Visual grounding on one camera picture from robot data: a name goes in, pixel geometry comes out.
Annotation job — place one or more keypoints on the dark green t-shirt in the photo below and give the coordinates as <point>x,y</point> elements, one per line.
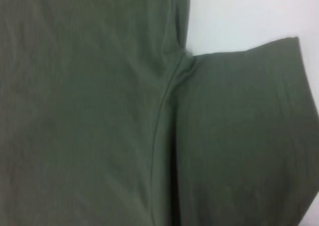
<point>74,111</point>

